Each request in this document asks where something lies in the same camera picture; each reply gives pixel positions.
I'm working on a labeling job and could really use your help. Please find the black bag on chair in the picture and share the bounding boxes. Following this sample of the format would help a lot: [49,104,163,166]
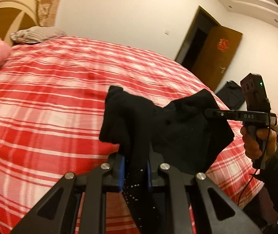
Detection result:
[216,81,245,110]

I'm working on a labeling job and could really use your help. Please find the red door decoration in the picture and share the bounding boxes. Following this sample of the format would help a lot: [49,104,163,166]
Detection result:
[217,38,229,52]

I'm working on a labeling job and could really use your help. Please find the black pants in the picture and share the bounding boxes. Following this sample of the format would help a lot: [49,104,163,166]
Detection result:
[99,86,234,233]

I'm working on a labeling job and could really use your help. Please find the striped grey pillow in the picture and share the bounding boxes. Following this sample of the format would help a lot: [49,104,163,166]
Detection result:
[10,26,67,44]

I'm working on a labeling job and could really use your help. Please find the metal door handle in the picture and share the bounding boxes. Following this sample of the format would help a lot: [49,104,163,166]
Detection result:
[219,66,227,74]

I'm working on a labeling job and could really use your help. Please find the brown wooden door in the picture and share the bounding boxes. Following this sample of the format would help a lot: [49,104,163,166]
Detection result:
[191,26,243,91]

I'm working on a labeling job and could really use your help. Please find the cream wooden headboard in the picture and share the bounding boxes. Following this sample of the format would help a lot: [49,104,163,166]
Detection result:
[0,0,38,46]

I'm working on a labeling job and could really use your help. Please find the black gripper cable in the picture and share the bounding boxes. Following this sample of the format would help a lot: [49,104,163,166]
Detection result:
[237,98,272,208]

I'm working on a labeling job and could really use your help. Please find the right hand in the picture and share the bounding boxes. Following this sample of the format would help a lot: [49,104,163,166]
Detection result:
[241,126,277,161]

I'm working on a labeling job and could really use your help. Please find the red plaid bed sheet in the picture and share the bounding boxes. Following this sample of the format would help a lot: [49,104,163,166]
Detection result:
[0,35,266,234]

